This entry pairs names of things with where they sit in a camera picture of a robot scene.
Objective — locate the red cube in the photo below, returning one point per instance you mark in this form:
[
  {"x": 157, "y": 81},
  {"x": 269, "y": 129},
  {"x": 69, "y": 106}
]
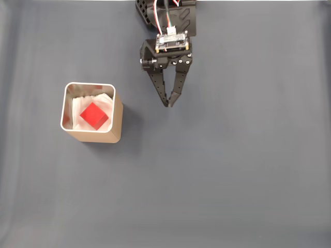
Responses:
[{"x": 91, "y": 115}]

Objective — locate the tan metal box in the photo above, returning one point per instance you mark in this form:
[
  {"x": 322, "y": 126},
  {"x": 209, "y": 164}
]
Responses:
[{"x": 117, "y": 121}]

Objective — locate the white paper padding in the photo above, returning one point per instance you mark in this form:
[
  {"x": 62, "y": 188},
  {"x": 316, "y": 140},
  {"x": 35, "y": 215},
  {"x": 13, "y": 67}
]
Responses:
[{"x": 103, "y": 100}]

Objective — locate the dark grey table cloth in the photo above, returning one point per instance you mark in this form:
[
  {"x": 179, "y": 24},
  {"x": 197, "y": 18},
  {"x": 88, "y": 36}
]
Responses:
[{"x": 207, "y": 155}]

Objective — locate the camera circuit board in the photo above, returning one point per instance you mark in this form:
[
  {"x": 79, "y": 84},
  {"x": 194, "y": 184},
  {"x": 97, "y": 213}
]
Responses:
[{"x": 172, "y": 41}]

